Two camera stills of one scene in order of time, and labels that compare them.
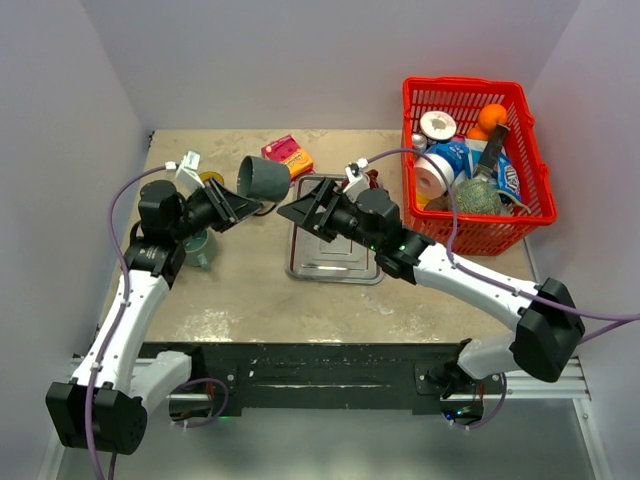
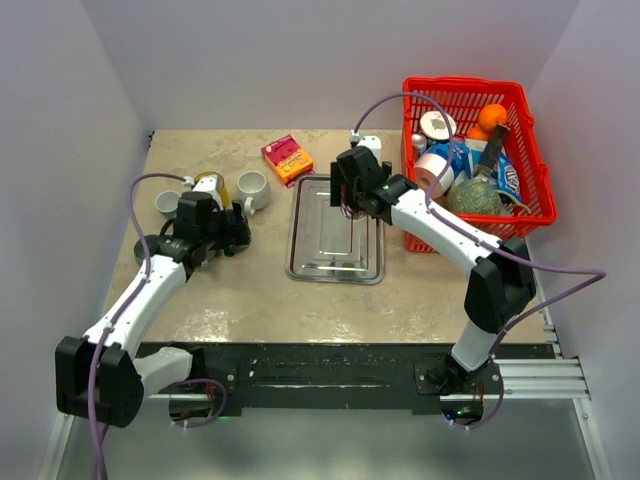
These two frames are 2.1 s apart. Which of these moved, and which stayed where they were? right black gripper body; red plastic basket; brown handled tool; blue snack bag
Moved: right black gripper body
Stayed: brown handled tool; red plastic basket; blue snack bag
